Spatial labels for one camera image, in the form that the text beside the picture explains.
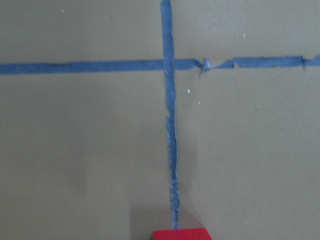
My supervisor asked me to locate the red block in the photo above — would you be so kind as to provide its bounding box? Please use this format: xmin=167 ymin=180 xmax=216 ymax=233
xmin=152 ymin=228 xmax=213 ymax=240

